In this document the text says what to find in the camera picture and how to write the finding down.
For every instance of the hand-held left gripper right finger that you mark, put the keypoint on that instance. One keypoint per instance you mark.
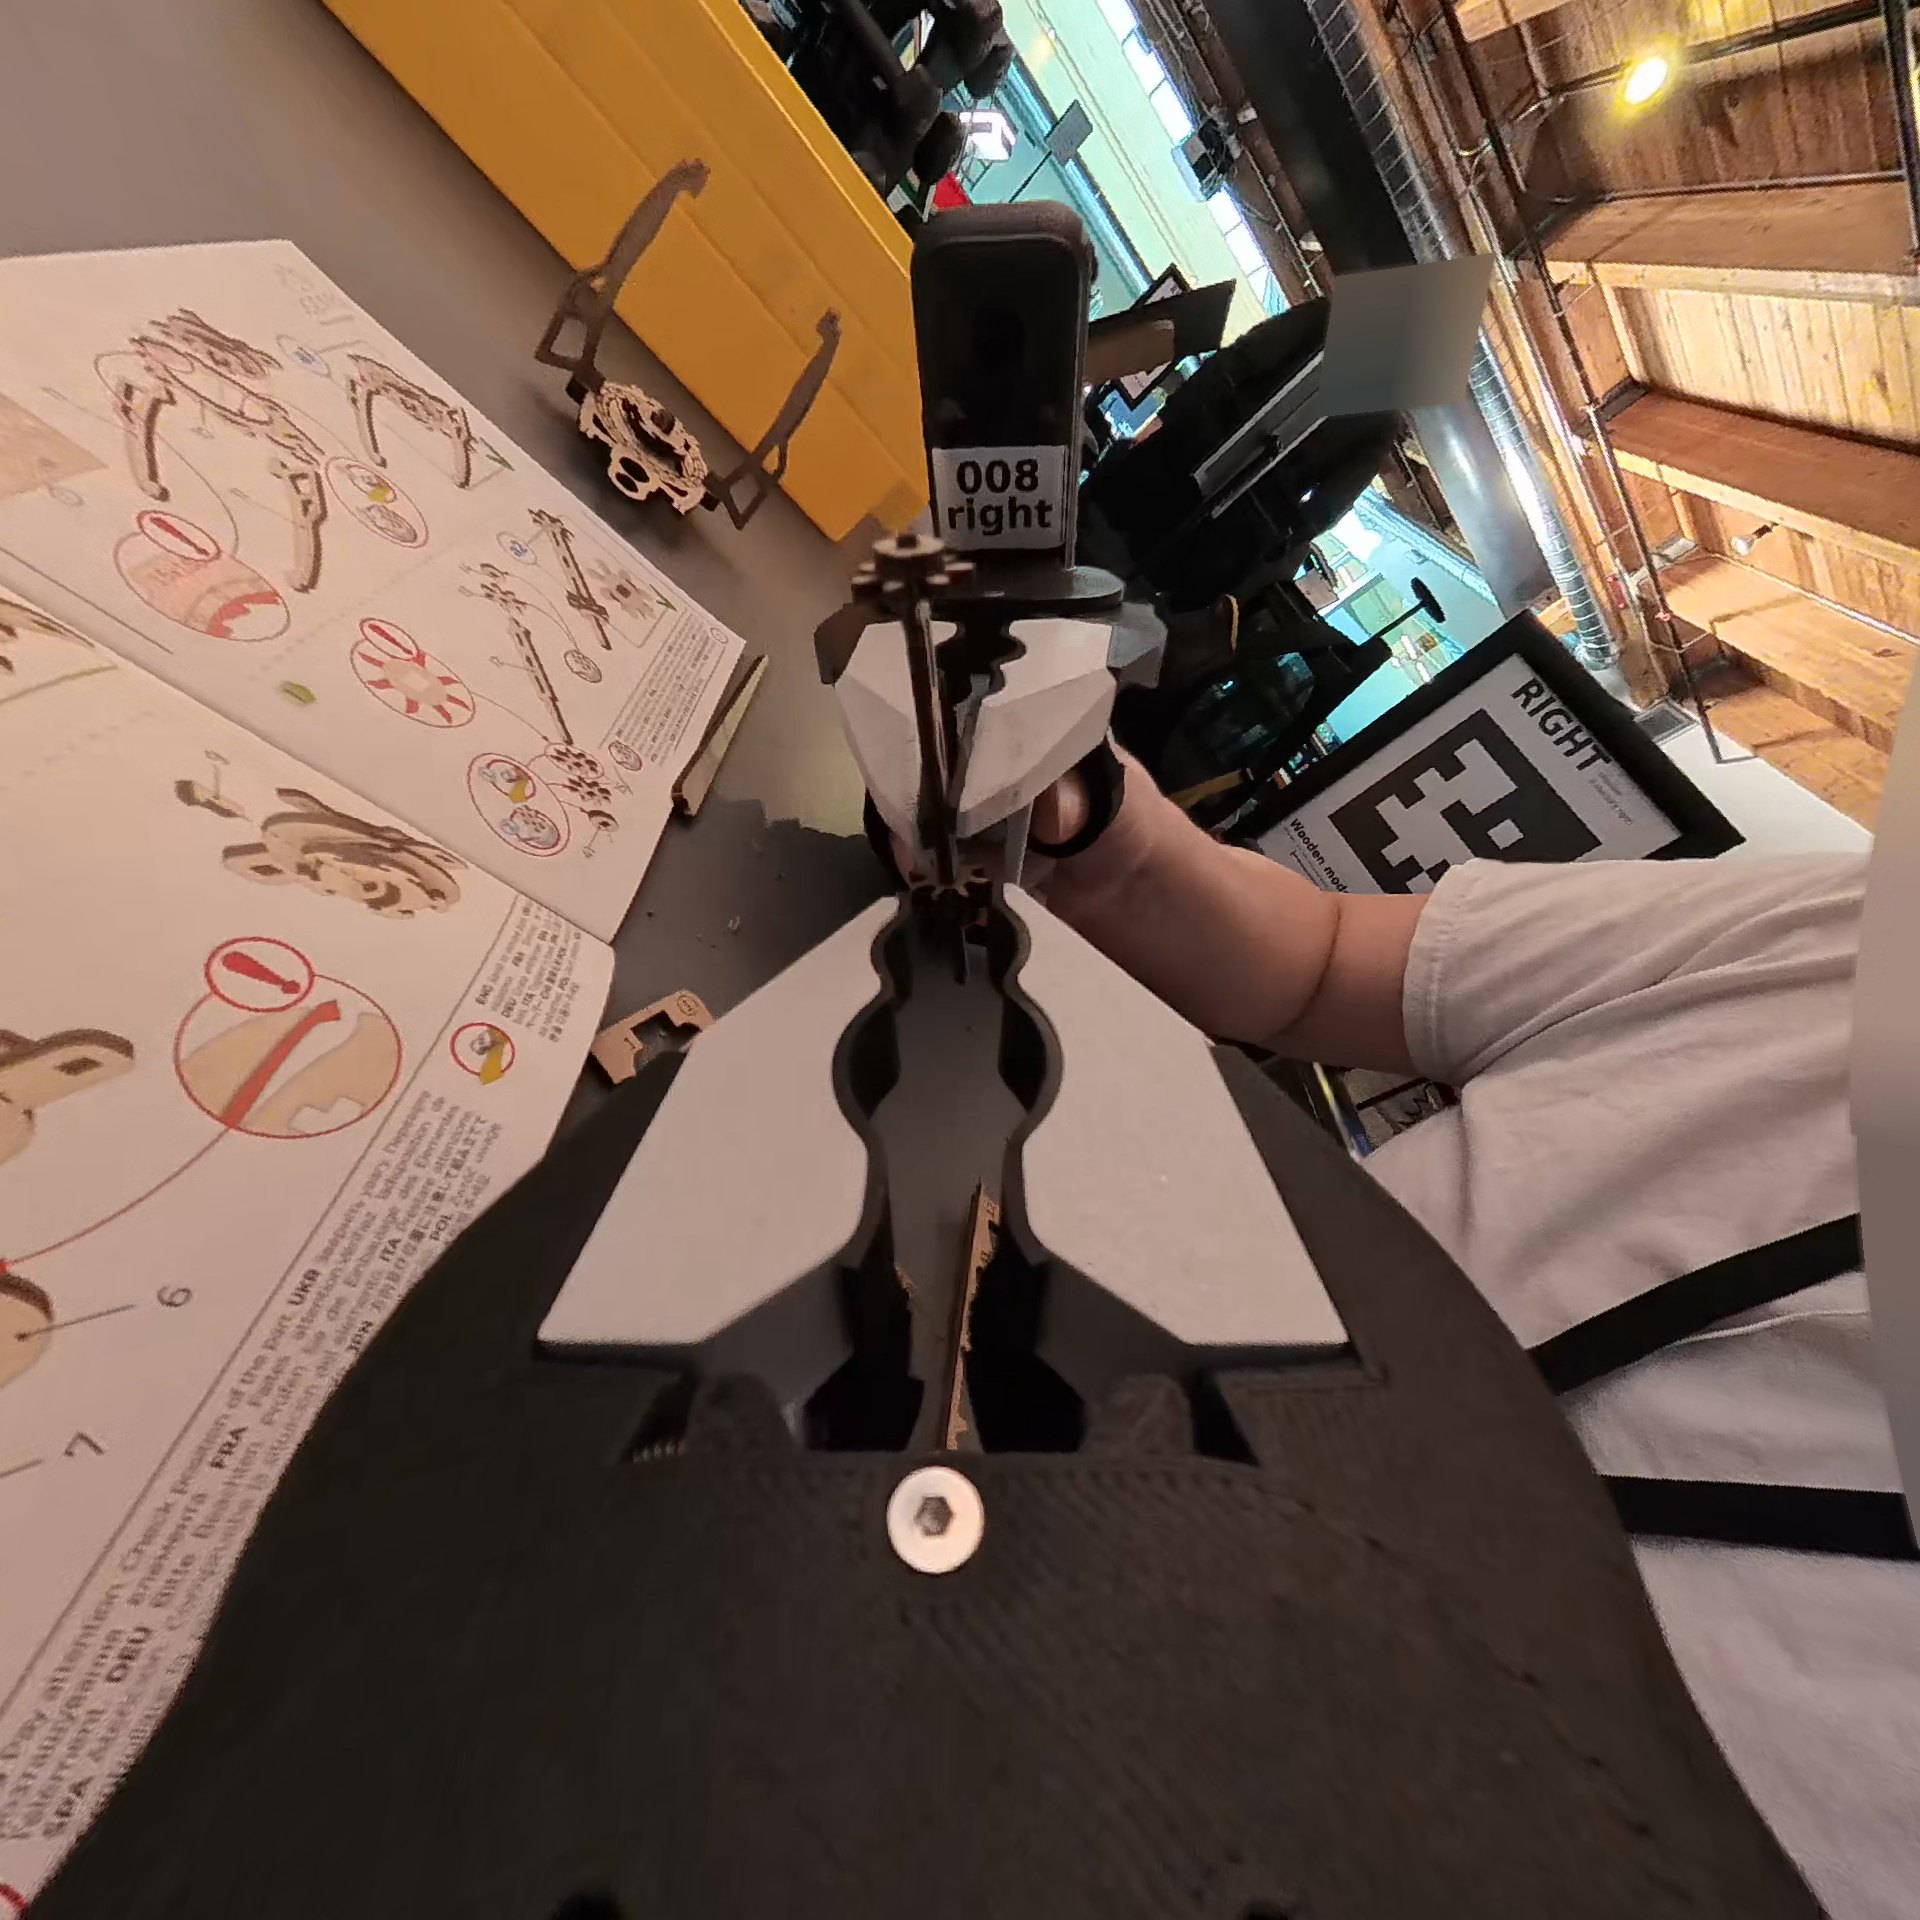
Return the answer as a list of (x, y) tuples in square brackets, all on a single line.
[(1184, 1200)]

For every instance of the wooden model with curved legs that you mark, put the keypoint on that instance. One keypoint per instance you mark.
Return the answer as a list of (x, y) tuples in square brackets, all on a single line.
[(644, 434)]

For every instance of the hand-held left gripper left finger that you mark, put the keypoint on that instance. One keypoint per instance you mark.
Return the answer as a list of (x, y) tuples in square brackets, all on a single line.
[(704, 1200)]

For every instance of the assembly instruction booklet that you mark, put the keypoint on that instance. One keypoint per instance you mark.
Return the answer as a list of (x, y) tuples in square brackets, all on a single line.
[(300, 902)]

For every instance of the plywood strip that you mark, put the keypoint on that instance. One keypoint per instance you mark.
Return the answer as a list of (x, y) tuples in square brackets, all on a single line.
[(720, 735)]

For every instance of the person's right forearm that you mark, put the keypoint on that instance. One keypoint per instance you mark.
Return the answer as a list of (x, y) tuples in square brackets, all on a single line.
[(1320, 961)]

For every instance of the person's right hand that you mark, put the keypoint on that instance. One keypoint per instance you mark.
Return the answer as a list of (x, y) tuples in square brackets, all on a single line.
[(1141, 886)]

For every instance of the black exercise machine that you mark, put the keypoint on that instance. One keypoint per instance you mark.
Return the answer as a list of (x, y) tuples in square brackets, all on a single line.
[(1260, 494)]

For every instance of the silver corrugated duct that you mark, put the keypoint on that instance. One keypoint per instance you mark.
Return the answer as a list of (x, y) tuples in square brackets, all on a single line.
[(1441, 225)]

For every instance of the yellow plastic bin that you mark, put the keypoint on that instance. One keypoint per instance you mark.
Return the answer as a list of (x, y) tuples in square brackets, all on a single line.
[(675, 105)]

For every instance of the glowing ceiling lamp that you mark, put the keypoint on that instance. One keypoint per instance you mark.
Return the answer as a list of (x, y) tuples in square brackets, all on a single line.
[(1645, 78)]

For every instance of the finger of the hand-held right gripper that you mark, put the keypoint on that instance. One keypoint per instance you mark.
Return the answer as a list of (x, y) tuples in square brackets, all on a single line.
[(884, 721), (1035, 721)]

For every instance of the plywood model part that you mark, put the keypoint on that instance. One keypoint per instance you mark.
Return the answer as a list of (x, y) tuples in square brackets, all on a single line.
[(968, 1319)]

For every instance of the black framed marker sign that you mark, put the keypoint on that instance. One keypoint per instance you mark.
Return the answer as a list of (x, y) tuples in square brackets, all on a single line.
[(1483, 796)]

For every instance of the plywood offcut frame piece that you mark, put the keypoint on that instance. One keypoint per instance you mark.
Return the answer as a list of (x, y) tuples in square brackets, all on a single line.
[(637, 1036)]

